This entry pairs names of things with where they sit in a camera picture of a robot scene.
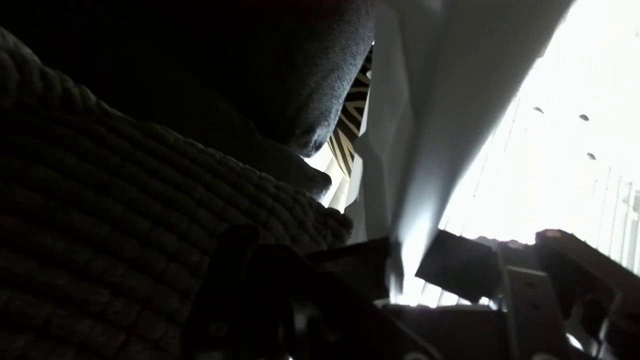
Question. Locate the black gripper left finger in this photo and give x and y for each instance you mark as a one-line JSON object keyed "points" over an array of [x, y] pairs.
{"points": [[313, 312]]}

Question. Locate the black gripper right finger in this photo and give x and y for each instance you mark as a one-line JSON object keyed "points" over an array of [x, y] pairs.
{"points": [[467, 267]]}

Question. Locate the patterned wooden bowl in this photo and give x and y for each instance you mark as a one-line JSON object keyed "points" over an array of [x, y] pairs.
{"points": [[353, 112]]}

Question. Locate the grey knitted cushion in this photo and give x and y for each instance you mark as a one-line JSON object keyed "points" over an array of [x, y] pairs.
{"points": [[101, 233]]}

